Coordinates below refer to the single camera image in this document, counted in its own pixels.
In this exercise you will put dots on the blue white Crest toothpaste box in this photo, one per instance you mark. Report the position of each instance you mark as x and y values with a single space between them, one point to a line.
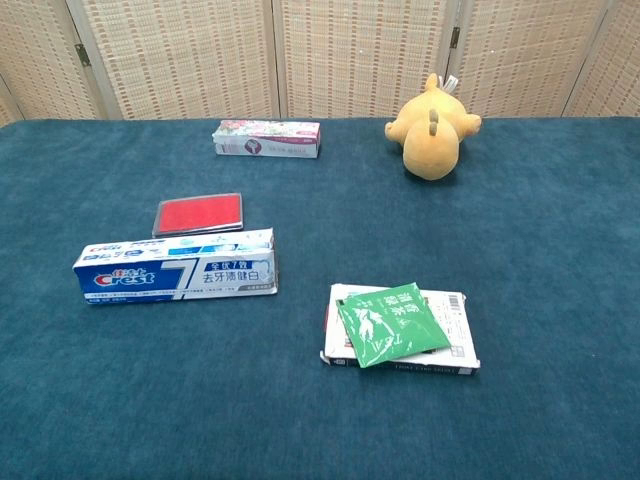
175 275

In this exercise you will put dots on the floral rectangular box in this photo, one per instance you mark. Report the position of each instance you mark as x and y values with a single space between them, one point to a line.
267 139

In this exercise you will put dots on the white flat cardboard box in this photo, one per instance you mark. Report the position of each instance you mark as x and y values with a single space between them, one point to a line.
460 330

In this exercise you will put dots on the green tea sachet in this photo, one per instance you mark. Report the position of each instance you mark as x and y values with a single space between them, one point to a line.
392 325

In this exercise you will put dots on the red ink pad case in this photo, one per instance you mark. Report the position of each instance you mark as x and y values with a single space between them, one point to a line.
199 214

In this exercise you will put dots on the yellow plush toy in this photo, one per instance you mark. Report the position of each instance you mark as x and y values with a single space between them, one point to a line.
432 135

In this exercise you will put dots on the blue table cloth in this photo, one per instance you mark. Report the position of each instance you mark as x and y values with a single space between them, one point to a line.
320 410

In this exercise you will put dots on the woven folding screen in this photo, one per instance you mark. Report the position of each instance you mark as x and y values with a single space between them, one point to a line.
320 57

